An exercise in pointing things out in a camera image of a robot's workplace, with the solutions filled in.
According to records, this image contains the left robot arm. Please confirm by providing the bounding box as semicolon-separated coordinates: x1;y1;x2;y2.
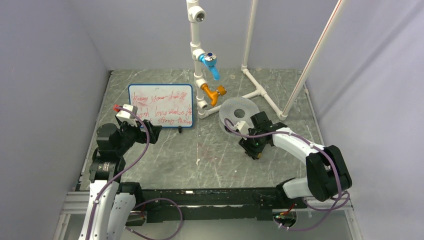
78;120;162;240

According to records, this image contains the blue framed whiteboard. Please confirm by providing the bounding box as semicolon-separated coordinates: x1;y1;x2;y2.
127;83;194;128

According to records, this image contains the blue plastic tap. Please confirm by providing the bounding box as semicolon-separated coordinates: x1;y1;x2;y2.
198;52;221;81

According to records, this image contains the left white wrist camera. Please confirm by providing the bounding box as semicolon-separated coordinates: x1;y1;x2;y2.
113;104;138;127

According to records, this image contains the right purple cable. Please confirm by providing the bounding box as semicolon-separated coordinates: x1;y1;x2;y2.
223;118;351;232

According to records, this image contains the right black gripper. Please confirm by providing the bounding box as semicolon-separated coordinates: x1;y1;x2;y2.
239;128;268;158

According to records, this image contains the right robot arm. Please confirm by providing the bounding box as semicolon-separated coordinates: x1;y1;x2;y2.
233;111;353;208

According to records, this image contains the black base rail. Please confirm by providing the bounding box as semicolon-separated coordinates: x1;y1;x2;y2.
119;187;299;224

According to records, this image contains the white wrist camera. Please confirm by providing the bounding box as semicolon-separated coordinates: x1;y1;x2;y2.
113;104;138;127
232;120;250;135

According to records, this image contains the white PVC pipe frame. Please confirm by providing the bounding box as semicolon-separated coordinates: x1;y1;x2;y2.
186;0;346;121

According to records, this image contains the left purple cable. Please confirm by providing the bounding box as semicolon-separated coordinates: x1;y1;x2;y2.
84;105;184;240

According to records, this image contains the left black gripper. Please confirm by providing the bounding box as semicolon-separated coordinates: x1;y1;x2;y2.
115;118;162;155

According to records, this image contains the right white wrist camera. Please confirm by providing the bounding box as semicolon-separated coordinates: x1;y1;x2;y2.
232;120;250;135

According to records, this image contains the orange plastic tap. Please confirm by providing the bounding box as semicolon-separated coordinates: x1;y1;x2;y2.
200;83;227;107

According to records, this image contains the purple cable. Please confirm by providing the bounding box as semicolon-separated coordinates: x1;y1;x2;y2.
223;118;351;232
84;105;184;240

